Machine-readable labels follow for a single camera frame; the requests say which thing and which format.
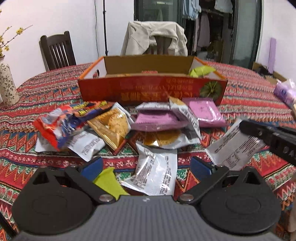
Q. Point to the pink snack packet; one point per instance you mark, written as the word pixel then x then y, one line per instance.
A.
pixel 159 120
pixel 206 112

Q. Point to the white gold snack packet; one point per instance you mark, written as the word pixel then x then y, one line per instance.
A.
pixel 172 139

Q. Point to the dark sliding wardrobe door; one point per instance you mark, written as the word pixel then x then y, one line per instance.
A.
pixel 158 10

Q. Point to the red blue snack bag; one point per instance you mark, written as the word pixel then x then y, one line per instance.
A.
pixel 60 124

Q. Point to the green snack packet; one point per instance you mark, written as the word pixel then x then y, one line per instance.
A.
pixel 107 181
pixel 201 71

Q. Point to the dark wooden chair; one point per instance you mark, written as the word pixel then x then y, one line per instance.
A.
pixel 58 51

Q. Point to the green snack packet in box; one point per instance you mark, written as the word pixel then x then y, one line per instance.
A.
pixel 201 71

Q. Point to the yellow flower branches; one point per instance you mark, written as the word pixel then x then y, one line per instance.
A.
pixel 8 35

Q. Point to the floral white vase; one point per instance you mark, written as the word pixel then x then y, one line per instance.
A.
pixel 9 93

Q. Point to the white silver snack packet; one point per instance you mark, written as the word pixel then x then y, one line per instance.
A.
pixel 235 149

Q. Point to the light blue hanging shirt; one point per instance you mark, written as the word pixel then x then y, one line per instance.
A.
pixel 191 9

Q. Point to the white snack packet left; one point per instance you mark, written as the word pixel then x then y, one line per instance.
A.
pixel 85 144

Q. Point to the pink snack packet right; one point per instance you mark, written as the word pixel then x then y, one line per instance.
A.
pixel 206 112

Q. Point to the chair with beige jacket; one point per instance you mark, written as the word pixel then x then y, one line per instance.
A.
pixel 160 45

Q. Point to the purple tissue pack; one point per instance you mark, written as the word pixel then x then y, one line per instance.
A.
pixel 285 91

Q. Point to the beige jacket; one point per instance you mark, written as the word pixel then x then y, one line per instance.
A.
pixel 138 34

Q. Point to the white snack packet centre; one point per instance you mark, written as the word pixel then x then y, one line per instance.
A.
pixel 155 173

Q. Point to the black light stand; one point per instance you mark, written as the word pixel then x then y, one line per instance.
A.
pixel 104 28

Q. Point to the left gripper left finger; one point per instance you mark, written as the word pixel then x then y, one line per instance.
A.
pixel 82 178

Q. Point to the red orange cardboard box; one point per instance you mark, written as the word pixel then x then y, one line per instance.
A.
pixel 131 80

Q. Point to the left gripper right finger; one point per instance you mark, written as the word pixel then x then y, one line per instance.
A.
pixel 208 175

